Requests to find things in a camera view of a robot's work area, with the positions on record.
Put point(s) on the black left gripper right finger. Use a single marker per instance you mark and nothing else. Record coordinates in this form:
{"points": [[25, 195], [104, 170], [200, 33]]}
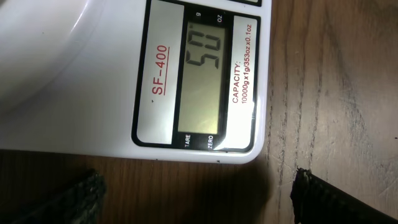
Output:
{"points": [[318, 202]]}

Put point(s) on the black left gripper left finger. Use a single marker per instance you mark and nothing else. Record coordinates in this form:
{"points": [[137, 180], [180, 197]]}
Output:
{"points": [[80, 203]]}

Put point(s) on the white digital kitchen scale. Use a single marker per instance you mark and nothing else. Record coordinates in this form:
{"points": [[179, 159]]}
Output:
{"points": [[161, 80]]}

